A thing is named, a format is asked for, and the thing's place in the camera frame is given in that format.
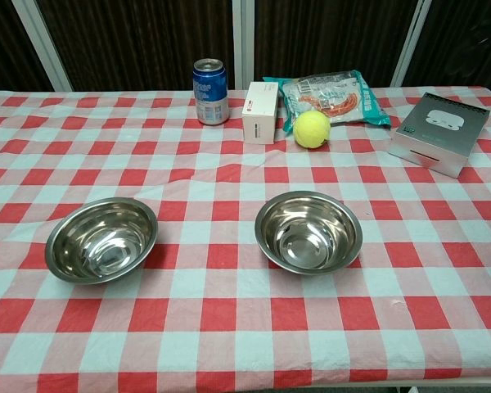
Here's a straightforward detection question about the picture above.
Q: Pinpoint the white partition post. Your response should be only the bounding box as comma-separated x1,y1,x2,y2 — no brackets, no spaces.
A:
11,0,74,93
390,0,433,88
232,0,257,91

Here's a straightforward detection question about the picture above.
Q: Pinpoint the clear teal snack bag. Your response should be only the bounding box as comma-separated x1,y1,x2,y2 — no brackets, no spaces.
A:
262,69,392,133

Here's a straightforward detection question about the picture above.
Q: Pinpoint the dark brown curtain panel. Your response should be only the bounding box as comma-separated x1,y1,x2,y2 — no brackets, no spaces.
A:
35,0,236,92
0,0,55,93
403,0,491,88
253,0,419,90

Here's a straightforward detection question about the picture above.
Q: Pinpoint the red white checked tablecloth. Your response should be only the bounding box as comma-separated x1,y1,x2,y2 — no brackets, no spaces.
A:
0,85,491,393

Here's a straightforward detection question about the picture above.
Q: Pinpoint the silver earbuds box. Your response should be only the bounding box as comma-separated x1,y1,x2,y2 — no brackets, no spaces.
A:
388,92,491,179

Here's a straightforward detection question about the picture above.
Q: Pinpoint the white cardboard box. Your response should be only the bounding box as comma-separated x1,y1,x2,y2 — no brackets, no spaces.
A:
241,81,280,145

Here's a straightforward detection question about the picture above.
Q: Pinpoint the yellow tennis ball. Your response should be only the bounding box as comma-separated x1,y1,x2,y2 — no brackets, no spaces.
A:
292,110,332,149

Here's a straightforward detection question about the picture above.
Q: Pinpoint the blue soda can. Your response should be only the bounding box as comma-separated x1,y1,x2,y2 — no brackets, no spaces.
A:
192,57,230,126

